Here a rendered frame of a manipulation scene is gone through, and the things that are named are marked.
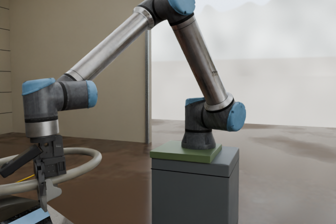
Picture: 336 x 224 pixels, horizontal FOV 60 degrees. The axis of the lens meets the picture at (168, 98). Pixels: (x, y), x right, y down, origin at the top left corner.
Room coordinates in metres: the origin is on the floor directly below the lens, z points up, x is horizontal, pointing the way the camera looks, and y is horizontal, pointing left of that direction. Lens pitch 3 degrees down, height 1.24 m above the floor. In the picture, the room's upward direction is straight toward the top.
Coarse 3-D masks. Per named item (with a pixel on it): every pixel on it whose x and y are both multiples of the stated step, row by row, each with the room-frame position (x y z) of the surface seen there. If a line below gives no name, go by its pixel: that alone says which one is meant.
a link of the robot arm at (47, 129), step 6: (54, 120) 0.84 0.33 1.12; (30, 126) 0.81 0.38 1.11; (36, 126) 0.80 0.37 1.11; (42, 126) 0.81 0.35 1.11; (48, 126) 0.82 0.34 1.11; (54, 126) 0.83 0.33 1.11; (30, 132) 0.81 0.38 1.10; (36, 132) 0.80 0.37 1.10; (42, 132) 0.81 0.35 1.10; (48, 132) 0.82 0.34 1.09; (54, 132) 0.83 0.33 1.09
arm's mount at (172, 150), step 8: (168, 144) 1.63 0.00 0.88; (176, 144) 1.63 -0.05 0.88; (216, 144) 1.63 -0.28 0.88; (152, 152) 1.47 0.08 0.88; (160, 152) 1.45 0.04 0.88; (168, 152) 1.44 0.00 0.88; (176, 152) 1.44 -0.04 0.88; (184, 152) 1.44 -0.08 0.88; (192, 152) 1.44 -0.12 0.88; (200, 152) 1.44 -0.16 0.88; (208, 152) 1.43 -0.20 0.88; (216, 152) 1.51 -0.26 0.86; (184, 160) 1.41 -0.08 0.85; (192, 160) 1.39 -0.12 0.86; (200, 160) 1.38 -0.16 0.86; (208, 160) 1.37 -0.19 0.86
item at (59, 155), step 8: (56, 136) 0.85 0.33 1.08; (40, 144) 0.83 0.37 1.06; (48, 144) 0.84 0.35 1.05; (56, 144) 0.85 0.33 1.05; (48, 152) 0.84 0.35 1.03; (56, 152) 0.85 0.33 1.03; (40, 160) 0.82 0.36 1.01; (48, 160) 0.82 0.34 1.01; (56, 160) 0.83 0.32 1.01; (64, 160) 0.84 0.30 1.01; (48, 168) 0.83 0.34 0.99; (56, 168) 0.84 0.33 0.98; (64, 168) 0.84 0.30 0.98
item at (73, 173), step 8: (64, 152) 1.25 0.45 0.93; (72, 152) 1.24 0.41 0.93; (80, 152) 1.21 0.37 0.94; (88, 152) 1.17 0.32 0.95; (96, 152) 1.11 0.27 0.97; (0, 160) 1.15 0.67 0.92; (8, 160) 1.18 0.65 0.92; (96, 160) 1.01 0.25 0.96; (72, 168) 0.91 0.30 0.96; (80, 168) 0.92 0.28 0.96; (88, 168) 0.95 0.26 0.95; (48, 176) 0.85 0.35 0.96; (56, 176) 0.85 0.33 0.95; (64, 176) 0.87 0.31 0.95; (72, 176) 0.89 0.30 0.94; (8, 184) 0.80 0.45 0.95; (16, 184) 0.81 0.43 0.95; (24, 184) 0.81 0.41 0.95; (32, 184) 0.81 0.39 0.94; (0, 192) 0.79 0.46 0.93; (8, 192) 0.80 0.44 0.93; (16, 192) 0.80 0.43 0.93
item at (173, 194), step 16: (160, 160) 1.46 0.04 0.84; (176, 160) 1.43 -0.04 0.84; (224, 160) 1.41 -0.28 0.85; (160, 176) 1.46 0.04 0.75; (176, 176) 1.43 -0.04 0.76; (192, 176) 1.40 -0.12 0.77; (208, 176) 1.37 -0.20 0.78; (224, 176) 1.35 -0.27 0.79; (160, 192) 1.46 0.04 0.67; (176, 192) 1.43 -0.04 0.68; (192, 192) 1.40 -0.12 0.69; (208, 192) 1.37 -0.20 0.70; (224, 192) 1.35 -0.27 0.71; (160, 208) 1.46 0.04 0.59; (176, 208) 1.43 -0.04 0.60; (192, 208) 1.40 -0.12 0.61; (208, 208) 1.37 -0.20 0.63; (224, 208) 1.35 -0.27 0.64
